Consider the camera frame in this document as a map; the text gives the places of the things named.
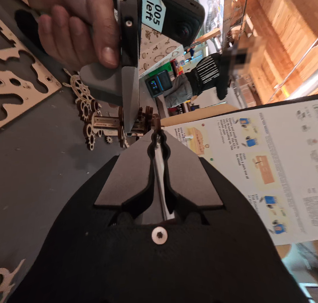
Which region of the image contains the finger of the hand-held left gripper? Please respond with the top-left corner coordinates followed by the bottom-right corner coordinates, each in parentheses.
top-left (121, 66), bottom-right (140, 133)

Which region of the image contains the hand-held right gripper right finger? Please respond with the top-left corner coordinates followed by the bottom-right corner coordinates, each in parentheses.
top-left (161, 130), bottom-right (224, 219)

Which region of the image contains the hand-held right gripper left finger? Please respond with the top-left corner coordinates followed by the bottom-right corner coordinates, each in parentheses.
top-left (94, 131), bottom-right (156, 218)

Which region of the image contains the thin pale wooden stick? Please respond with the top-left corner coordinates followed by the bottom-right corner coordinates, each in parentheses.
top-left (152, 133), bottom-right (175, 220)

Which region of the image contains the wooden gear assembly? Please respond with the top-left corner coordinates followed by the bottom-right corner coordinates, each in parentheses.
top-left (77, 99), bottom-right (162, 152)

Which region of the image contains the wooden ship wheel part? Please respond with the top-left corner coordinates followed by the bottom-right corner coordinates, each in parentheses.
top-left (62, 68), bottom-right (93, 104)

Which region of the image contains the person's left hand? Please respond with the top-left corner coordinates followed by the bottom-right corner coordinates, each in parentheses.
top-left (24, 0), bottom-right (121, 70)

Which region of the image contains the small black screen device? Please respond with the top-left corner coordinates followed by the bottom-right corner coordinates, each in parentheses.
top-left (145, 71), bottom-right (172, 99)

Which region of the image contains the folded paper instruction booklet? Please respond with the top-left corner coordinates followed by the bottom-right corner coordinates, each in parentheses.
top-left (138, 25), bottom-right (185, 78)

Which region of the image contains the wooden sheet with cloud cut-outs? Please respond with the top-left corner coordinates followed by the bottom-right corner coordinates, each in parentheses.
top-left (0, 20), bottom-right (62, 129)

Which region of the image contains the white printed instruction sheet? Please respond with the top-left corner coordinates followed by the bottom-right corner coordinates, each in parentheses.
top-left (163, 99), bottom-right (318, 245)

